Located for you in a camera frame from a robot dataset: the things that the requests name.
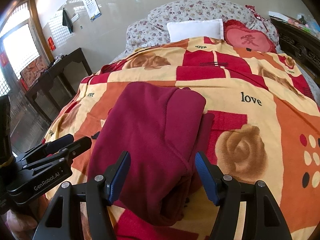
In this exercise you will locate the floral grey quilt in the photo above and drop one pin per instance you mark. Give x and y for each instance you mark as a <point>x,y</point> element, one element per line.
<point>152,30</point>

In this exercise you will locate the white pillow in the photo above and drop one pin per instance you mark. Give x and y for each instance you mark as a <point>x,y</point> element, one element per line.
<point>189,29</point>

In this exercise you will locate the dark red knit sweater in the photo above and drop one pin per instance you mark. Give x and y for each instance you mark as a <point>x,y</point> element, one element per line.
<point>162,128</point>

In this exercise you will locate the person's left hand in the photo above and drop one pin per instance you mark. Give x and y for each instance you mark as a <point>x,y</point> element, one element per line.
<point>22,225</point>

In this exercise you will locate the red heart-shaped cushion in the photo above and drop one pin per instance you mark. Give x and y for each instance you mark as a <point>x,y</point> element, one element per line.
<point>237,34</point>

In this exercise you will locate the red wall sticker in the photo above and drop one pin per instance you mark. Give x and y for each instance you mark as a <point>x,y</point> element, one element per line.
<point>51,44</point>

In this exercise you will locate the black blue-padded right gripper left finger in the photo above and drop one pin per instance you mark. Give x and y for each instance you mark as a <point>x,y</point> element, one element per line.
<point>62,218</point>

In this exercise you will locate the dark carved wooden headboard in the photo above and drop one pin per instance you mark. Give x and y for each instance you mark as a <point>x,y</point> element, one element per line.
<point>300,45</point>

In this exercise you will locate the red floral panel by window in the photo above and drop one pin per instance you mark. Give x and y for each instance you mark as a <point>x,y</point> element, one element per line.
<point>33,71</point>

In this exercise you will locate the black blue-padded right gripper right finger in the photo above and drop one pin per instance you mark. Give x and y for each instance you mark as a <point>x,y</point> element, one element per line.
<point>263,216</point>

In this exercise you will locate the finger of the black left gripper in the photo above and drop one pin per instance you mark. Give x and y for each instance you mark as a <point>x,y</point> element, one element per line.
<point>68,153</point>
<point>43,150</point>

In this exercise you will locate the dark green hanging cloth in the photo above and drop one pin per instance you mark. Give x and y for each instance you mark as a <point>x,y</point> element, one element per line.
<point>66,21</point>

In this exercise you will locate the orange red patterned blanket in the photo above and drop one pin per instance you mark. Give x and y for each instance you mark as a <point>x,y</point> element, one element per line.
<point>265,127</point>

